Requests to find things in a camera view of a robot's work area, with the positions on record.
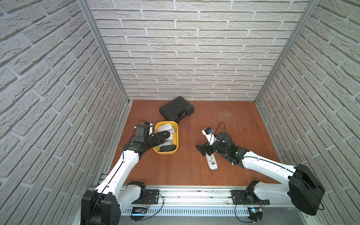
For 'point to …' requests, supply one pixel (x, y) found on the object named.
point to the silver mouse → (172, 130)
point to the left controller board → (138, 213)
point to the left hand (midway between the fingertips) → (163, 135)
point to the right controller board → (255, 213)
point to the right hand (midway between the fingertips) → (203, 141)
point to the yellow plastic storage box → (173, 139)
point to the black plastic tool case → (177, 109)
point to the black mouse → (167, 148)
